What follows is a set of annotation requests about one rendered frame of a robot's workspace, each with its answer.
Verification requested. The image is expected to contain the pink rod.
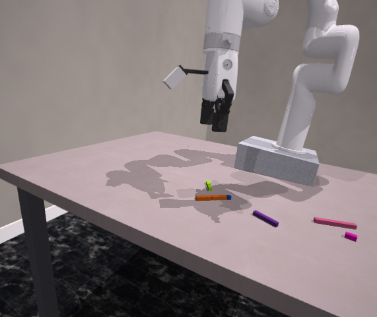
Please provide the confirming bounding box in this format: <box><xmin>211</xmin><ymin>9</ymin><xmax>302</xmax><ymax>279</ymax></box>
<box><xmin>314</xmin><ymin>217</ymin><xmax>357</xmax><ymax>230</ymax></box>

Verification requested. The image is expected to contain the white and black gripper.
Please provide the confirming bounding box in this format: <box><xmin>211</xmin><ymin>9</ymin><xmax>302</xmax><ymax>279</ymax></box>
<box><xmin>200</xmin><ymin>48</ymin><xmax>238</xmax><ymax>132</ymax></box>

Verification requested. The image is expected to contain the purple rod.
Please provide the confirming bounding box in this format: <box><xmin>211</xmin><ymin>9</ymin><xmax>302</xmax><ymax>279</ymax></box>
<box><xmin>253</xmin><ymin>210</ymin><xmax>279</xmax><ymax>228</ymax></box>

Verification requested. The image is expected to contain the orange rectangular bar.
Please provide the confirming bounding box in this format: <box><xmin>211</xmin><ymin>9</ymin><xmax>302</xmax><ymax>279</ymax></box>
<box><xmin>211</xmin><ymin>195</ymin><xmax>227</xmax><ymax>200</ymax></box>
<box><xmin>196</xmin><ymin>195</ymin><xmax>212</xmax><ymax>201</ymax></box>

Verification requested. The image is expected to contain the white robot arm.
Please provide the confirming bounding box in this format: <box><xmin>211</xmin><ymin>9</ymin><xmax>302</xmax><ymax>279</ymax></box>
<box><xmin>163</xmin><ymin>0</ymin><xmax>359</xmax><ymax>155</ymax></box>

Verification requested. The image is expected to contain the lime green rod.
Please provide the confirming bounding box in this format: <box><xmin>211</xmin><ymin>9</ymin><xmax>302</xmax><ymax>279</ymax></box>
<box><xmin>206</xmin><ymin>180</ymin><xmax>213</xmax><ymax>191</ymax></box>

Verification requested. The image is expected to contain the small magenta block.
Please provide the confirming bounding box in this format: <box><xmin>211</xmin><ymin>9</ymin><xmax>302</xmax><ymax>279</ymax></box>
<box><xmin>345</xmin><ymin>232</ymin><xmax>357</xmax><ymax>242</ymax></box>

